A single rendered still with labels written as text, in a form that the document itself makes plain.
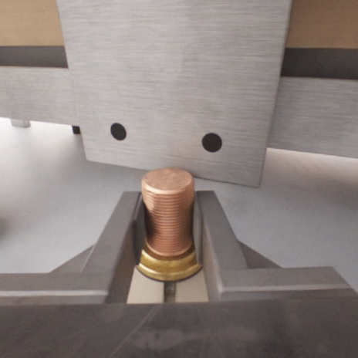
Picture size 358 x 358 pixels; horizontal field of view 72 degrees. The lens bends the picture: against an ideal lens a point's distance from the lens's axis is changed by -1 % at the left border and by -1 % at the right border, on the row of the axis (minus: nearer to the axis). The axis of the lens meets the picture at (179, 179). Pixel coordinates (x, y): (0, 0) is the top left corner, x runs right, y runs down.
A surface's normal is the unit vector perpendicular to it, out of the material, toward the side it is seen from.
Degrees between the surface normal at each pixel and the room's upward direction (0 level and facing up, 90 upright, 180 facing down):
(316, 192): 180
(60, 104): 90
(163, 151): 90
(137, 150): 90
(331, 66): 90
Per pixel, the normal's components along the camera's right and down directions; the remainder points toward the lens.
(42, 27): -0.32, 0.47
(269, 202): 0.00, -0.87
